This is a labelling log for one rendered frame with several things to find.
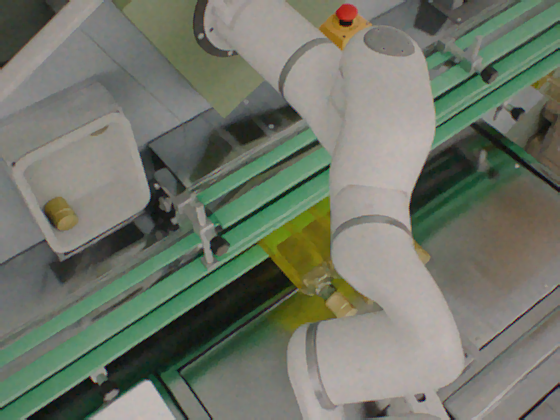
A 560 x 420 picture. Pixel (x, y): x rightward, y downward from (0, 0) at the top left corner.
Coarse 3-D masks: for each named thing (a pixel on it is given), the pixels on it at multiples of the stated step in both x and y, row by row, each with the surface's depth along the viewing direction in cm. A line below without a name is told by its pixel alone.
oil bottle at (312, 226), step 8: (312, 208) 123; (296, 216) 122; (304, 216) 122; (312, 216) 122; (320, 216) 122; (296, 224) 121; (304, 224) 121; (312, 224) 121; (320, 224) 121; (328, 224) 121; (304, 232) 120; (312, 232) 120; (320, 232) 120; (328, 232) 120; (312, 240) 119; (320, 240) 119; (328, 240) 119; (320, 248) 118; (328, 248) 118; (328, 256) 117; (328, 264) 117; (336, 272) 117
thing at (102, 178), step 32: (96, 128) 94; (128, 128) 98; (32, 160) 90; (64, 160) 104; (96, 160) 108; (128, 160) 105; (32, 192) 104; (64, 192) 109; (96, 192) 113; (128, 192) 113; (96, 224) 109
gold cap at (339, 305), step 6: (336, 294) 113; (342, 294) 114; (330, 300) 113; (336, 300) 113; (342, 300) 113; (348, 300) 114; (330, 306) 113; (336, 306) 113; (342, 306) 112; (348, 306) 112; (336, 312) 113; (342, 312) 112; (348, 312) 112; (354, 312) 113
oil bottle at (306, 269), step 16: (288, 224) 121; (272, 240) 119; (288, 240) 119; (304, 240) 119; (272, 256) 121; (288, 256) 117; (304, 256) 117; (320, 256) 117; (288, 272) 118; (304, 272) 115; (320, 272) 115; (304, 288) 116
